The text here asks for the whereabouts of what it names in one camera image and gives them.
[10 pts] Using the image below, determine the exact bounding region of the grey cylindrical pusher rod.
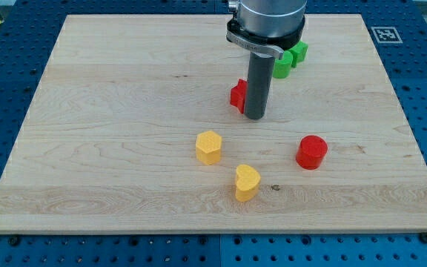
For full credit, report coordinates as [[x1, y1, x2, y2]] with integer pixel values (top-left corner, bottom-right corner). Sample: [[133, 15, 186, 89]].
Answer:
[[244, 52, 275, 119]]

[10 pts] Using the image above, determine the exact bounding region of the yellow heart block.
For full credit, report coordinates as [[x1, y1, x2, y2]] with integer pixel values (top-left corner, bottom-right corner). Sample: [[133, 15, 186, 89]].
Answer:
[[235, 164, 261, 202]]

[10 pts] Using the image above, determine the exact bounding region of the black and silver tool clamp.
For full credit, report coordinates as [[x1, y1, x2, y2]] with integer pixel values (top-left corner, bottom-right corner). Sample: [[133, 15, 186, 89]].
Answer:
[[226, 16, 305, 59]]

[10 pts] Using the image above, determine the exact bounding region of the wooden board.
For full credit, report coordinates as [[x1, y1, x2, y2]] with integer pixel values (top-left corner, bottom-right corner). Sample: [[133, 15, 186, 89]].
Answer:
[[0, 14, 427, 235]]

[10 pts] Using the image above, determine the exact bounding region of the red cylinder block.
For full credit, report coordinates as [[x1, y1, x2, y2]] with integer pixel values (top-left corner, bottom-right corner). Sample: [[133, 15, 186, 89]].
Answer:
[[295, 135, 328, 170]]

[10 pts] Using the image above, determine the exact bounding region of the yellow hexagon block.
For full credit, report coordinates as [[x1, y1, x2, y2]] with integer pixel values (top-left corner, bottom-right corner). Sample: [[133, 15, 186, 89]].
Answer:
[[196, 131, 222, 165]]

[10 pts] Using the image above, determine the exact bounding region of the green circle block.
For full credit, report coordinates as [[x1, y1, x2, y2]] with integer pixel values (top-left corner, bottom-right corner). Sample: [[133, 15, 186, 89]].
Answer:
[[273, 51, 294, 79]]

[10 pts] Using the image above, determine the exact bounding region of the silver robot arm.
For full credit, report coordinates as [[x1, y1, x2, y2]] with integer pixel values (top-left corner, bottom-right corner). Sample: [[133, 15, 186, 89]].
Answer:
[[226, 0, 307, 119]]

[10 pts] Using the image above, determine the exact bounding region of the red star block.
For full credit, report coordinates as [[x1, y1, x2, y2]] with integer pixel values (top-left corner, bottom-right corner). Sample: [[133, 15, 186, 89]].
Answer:
[[230, 79, 248, 114]]

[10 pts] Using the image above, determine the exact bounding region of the white fiducial marker tag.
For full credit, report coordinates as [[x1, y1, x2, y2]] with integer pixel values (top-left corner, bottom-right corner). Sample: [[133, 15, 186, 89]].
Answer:
[[371, 26, 403, 44]]

